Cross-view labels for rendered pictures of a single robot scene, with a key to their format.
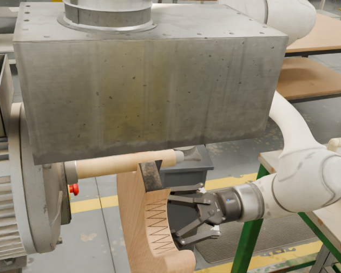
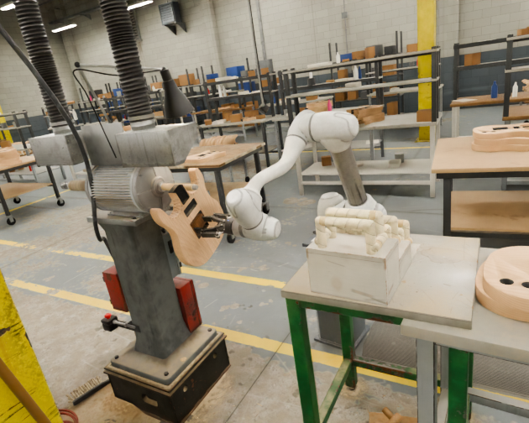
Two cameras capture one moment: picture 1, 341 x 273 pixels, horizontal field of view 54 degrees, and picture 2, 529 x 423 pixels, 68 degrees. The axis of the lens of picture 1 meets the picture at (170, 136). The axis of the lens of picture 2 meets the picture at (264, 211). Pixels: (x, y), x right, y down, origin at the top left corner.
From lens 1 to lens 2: 1.56 m
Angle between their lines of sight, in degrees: 49
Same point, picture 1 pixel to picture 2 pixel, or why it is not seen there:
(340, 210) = not seen: hidden behind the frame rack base
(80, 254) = (279, 314)
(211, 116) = (157, 156)
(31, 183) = (133, 179)
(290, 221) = (493, 366)
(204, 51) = (148, 135)
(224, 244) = (391, 352)
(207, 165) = not seen: hidden behind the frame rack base
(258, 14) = (304, 125)
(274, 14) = (314, 124)
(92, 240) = not seen: hidden behind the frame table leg
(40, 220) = (133, 190)
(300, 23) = (332, 129)
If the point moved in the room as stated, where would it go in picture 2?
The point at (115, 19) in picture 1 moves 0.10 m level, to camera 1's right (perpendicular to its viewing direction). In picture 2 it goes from (134, 128) to (144, 128)
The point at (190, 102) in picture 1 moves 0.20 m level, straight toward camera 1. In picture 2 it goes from (149, 151) to (99, 163)
